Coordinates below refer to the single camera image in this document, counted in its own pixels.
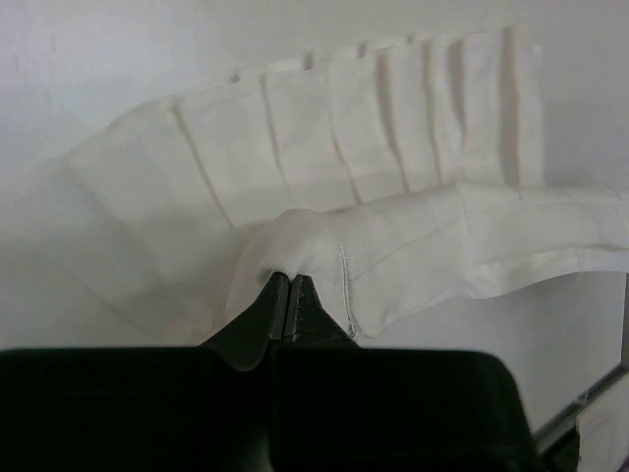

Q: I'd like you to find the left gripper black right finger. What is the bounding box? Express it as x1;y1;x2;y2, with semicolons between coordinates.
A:
269;276;543;471

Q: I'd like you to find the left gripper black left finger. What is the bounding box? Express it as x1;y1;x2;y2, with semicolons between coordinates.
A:
1;273;289;471

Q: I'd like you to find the white pleated skirt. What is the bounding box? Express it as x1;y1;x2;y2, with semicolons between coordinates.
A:
1;26;628;346

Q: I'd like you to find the aluminium table front rail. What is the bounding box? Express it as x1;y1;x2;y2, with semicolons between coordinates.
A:
534;365;628;455

